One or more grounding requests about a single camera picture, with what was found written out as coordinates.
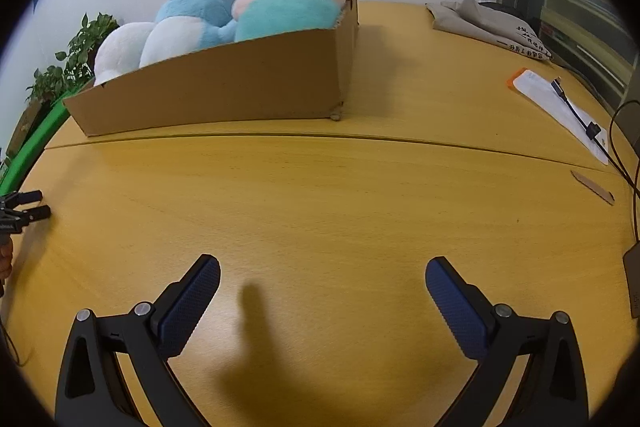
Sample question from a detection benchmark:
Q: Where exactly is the light blue plush toy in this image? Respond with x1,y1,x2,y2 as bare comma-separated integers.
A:
139,0,236,67

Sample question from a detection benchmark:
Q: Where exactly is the white paper envelope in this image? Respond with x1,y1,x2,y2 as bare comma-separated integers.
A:
506,69,610,165

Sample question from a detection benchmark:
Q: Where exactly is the black cable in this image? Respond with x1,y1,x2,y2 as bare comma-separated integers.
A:
550,77,640,243

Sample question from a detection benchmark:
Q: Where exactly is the brown cardboard box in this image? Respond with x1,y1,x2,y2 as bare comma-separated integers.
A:
64,0,359,136

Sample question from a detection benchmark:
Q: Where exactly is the person left hand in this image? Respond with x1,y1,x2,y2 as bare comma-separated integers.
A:
0,236,13,280

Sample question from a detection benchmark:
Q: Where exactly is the grey folded cloth bag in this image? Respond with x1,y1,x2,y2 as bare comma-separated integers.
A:
425,0,552,62

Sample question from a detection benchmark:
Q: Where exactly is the green potted plant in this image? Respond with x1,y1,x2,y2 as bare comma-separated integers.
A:
27,13,119,103

